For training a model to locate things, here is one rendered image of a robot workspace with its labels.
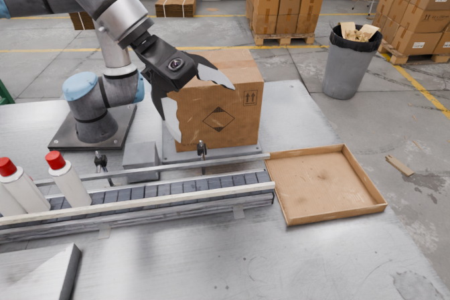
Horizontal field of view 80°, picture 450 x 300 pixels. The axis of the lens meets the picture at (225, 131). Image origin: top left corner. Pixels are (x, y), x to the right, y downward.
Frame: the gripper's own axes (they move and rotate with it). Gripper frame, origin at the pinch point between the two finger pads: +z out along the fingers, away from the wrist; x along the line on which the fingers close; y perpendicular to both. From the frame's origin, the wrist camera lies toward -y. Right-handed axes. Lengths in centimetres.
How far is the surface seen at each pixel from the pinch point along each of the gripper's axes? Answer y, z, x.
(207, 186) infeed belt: 23.3, 25.4, 9.9
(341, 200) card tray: 6, 53, -16
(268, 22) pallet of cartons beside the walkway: 263, 71, -194
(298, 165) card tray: 22, 46, -17
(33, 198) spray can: 32, -5, 43
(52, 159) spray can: 23.7, -10.4, 30.4
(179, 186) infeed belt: 27.1, 20.3, 15.9
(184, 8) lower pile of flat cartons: 412, -1, -169
